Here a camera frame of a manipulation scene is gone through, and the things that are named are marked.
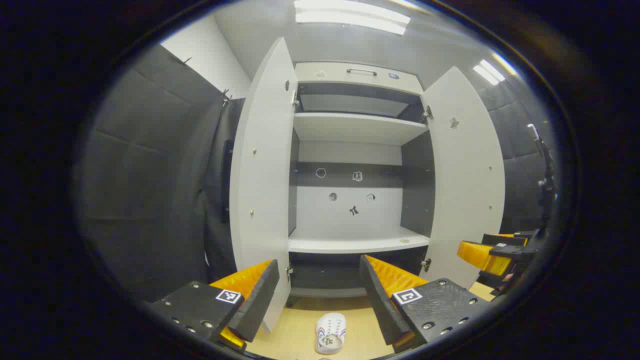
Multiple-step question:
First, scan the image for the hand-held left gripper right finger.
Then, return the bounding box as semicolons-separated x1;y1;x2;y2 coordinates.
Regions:
359;254;492;354

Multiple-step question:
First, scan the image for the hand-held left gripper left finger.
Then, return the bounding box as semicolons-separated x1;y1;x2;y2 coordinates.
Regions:
149;258;281;352

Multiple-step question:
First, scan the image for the white striped shoe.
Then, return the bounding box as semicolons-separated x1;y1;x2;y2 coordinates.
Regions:
315;312;347;356

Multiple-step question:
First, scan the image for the white shoe cabinet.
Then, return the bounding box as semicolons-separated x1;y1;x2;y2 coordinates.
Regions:
287;61;434;301

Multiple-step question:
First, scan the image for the ceiling light panel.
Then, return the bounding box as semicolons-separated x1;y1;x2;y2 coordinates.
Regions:
472;52;518;86

